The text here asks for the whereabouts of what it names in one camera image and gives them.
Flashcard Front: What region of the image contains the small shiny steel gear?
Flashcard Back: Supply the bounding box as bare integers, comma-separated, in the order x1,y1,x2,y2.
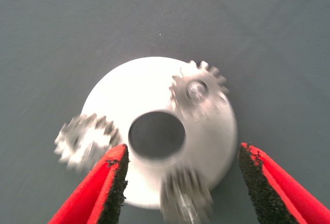
169,59,230,122
54,112,121,170

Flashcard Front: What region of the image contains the small dark steel gear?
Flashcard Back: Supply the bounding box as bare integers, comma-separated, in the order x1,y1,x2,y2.
159,166,215,224

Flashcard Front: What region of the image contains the round metal plate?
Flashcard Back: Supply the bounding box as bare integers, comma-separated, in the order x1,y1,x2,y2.
81,56,238,211

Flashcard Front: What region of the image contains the dark grey table cloth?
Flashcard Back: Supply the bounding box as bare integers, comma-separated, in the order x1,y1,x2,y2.
0,0,330,224

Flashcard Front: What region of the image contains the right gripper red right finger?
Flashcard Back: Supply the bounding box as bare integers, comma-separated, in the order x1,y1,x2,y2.
238,142,330,224

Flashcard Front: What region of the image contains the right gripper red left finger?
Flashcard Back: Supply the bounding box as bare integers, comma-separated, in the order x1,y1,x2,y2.
47,143,129,224

